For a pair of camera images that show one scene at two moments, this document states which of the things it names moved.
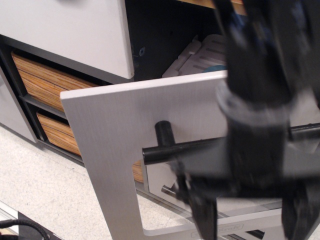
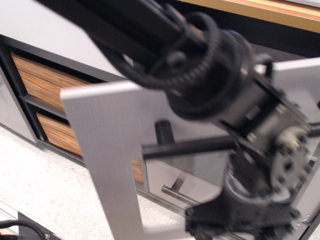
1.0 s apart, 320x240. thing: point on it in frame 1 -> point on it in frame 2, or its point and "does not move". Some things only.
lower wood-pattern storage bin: (59, 133) does not move
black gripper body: (262, 163) -> (249, 207)
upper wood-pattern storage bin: (45, 85) does not move
